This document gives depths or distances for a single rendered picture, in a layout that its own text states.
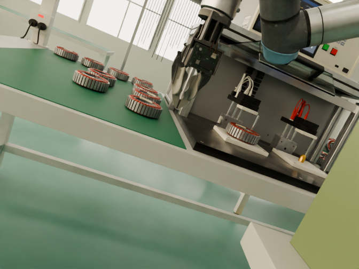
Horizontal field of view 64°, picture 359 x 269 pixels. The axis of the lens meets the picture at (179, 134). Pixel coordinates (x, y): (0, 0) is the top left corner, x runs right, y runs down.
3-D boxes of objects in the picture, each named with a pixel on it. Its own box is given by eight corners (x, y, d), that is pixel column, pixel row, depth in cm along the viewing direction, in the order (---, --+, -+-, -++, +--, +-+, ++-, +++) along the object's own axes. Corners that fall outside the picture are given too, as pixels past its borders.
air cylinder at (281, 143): (290, 156, 112) (297, 143, 111) (274, 150, 110) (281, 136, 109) (285, 151, 117) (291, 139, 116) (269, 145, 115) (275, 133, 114)
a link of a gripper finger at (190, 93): (179, 112, 61) (196, 71, 59) (176, 107, 67) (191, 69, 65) (192, 117, 62) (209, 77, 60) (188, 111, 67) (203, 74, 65)
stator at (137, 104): (158, 122, 83) (163, 110, 82) (122, 108, 81) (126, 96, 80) (158, 115, 94) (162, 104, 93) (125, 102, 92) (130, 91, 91)
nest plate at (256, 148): (267, 157, 89) (268, 153, 89) (225, 141, 86) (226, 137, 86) (250, 142, 103) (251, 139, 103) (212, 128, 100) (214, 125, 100)
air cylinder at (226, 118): (236, 135, 107) (243, 121, 106) (219, 128, 105) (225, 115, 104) (233, 131, 112) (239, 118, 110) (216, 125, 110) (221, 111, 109)
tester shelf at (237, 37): (370, 103, 108) (376, 92, 107) (209, 28, 93) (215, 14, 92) (306, 88, 150) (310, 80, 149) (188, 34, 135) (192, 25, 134)
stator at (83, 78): (82, 80, 98) (85, 69, 98) (111, 92, 98) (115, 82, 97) (64, 79, 87) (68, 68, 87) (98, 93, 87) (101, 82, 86)
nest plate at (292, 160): (329, 180, 94) (331, 176, 94) (291, 166, 91) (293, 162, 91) (305, 163, 109) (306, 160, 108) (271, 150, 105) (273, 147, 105)
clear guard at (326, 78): (334, 96, 78) (345, 76, 76) (259, 62, 72) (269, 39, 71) (279, 84, 109) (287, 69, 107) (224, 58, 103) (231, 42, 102)
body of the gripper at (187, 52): (180, 64, 57) (204, 4, 54) (175, 63, 65) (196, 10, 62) (214, 79, 58) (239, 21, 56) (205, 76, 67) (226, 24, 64)
